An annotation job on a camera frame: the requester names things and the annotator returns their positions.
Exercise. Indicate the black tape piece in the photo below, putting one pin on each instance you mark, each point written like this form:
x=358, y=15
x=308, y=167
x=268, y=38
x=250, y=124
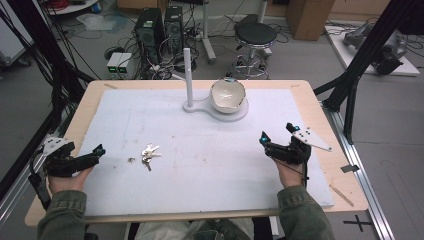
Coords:
x=350, y=168

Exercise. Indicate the person's left hand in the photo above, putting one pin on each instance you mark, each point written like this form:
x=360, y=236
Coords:
x=68, y=184

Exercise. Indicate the white board with equipment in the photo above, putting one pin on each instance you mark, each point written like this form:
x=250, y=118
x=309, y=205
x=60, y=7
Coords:
x=400, y=66

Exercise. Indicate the person's right hand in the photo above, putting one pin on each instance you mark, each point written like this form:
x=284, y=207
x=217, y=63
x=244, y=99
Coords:
x=291, y=175

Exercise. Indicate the bunch of silver keys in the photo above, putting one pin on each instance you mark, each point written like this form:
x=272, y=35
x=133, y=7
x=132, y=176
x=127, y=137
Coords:
x=149, y=153

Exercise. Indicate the white power supply box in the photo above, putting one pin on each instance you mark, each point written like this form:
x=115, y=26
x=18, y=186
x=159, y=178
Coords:
x=114, y=63
x=125, y=63

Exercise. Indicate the white stand with post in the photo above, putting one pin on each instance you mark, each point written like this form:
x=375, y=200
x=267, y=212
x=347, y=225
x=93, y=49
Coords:
x=188, y=83

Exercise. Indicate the silver aluminium rail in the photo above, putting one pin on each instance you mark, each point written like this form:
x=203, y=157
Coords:
x=366, y=186

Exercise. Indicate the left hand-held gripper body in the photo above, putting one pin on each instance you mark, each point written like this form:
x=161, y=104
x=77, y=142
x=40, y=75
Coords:
x=61, y=163

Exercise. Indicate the brown cardboard box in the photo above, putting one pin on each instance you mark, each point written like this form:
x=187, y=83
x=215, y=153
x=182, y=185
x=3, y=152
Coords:
x=310, y=18

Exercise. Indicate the black metal frame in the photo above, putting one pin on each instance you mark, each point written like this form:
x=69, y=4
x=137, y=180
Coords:
x=50, y=66
x=363, y=56

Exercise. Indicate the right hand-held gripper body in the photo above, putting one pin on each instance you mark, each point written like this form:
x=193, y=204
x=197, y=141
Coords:
x=291, y=154

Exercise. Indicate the white ceramic bowl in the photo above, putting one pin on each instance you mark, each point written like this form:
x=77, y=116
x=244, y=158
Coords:
x=227, y=95

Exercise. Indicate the thin wooden stick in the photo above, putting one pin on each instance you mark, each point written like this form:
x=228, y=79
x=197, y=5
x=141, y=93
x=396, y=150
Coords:
x=341, y=196

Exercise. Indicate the black round stool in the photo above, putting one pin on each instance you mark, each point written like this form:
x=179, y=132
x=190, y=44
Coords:
x=256, y=35

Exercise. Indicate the white foam mat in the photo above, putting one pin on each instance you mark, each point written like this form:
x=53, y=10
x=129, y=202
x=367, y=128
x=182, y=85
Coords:
x=206, y=166

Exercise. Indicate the white rolling stand leg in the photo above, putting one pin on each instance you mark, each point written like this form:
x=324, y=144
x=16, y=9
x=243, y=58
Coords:
x=207, y=36

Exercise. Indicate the black computer tower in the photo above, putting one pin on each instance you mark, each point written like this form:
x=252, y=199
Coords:
x=173, y=28
x=149, y=33

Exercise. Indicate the small crumb of debris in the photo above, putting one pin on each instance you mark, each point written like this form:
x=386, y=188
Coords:
x=131, y=160

